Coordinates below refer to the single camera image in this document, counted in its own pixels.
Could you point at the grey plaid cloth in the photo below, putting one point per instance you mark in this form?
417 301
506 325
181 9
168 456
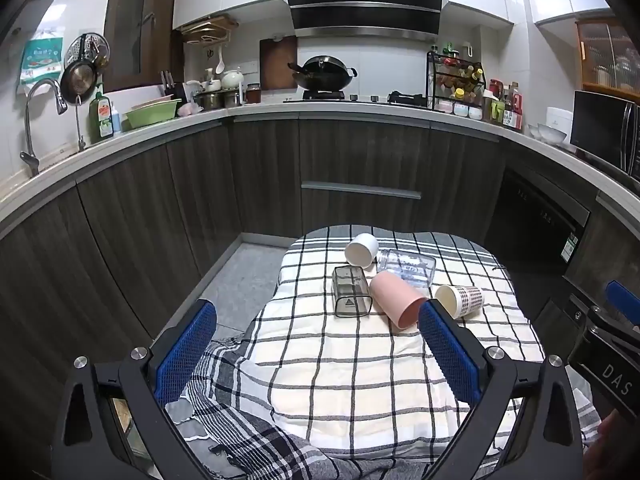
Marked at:
250 440

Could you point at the white cup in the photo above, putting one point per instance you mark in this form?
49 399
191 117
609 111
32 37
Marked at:
361 252

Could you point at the clear glass cup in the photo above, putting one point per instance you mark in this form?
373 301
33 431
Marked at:
405 267

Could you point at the wooden glass cabinet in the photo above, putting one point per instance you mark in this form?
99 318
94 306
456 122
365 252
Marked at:
607 55

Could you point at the small blue bottle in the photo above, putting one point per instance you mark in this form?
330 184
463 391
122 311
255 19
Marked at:
116 121

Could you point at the black dishwasher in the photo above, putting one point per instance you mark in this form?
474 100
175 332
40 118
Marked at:
535 220

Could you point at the black microwave oven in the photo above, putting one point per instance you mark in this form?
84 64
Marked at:
602 125

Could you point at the pink cup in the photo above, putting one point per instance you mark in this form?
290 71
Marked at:
397 300

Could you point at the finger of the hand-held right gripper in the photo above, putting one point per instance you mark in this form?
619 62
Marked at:
624 299

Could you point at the chrome kitchen faucet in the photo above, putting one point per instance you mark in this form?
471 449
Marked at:
37 90

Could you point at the red jar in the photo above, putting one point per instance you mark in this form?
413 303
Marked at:
253 94

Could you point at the green dish soap bottle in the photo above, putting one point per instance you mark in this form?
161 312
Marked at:
101 120

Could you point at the small chrome tap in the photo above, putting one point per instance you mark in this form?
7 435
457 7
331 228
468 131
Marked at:
79 125

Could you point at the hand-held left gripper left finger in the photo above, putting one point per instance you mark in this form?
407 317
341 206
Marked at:
186 349

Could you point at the person's right hand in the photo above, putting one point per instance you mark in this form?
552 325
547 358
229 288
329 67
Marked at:
617 442

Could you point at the patterned paper cup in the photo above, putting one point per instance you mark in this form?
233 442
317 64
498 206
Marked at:
462 300

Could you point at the wall rack with boards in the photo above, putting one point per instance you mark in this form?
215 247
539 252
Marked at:
207 27

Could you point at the dark wooden cutting board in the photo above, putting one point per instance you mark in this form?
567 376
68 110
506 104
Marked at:
277 62

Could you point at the hanging plastic bag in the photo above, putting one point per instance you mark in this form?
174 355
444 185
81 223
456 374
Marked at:
40 60

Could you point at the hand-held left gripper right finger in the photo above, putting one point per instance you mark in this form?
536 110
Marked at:
446 354

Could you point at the green plastic basin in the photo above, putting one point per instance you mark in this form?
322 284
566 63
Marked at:
150 115

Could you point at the black gas stove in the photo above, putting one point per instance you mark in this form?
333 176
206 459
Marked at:
360 99

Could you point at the hanging frying pan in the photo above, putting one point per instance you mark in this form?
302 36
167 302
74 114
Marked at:
77 80

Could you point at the stack of glass bowls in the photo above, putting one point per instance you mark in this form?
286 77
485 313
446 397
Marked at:
545 134

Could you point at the steel pot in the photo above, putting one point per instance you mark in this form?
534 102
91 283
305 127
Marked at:
210 100

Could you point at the dark sauce bottle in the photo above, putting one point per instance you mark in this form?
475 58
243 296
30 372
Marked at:
512 110

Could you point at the black wok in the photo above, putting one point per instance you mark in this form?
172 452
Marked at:
322 74

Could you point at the white plaid cloth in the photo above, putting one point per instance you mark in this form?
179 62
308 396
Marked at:
350 365

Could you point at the black spice rack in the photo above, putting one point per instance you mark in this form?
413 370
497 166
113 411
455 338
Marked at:
455 80

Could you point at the dark transparent square cup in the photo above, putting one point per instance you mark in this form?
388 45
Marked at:
350 292

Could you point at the black knife block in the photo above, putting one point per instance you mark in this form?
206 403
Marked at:
172 90

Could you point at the white ladle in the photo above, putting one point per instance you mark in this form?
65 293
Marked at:
220 62

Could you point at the white rice cooker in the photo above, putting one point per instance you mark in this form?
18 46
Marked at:
557 120

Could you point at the dark wood drawer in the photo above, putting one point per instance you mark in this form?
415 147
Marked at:
360 210

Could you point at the hanging metal strainer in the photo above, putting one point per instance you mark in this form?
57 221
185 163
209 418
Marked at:
87 47

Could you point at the white teapot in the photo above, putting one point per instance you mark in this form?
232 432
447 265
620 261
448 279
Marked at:
232 79

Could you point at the dark wooden door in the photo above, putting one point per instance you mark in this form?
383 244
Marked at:
135 25

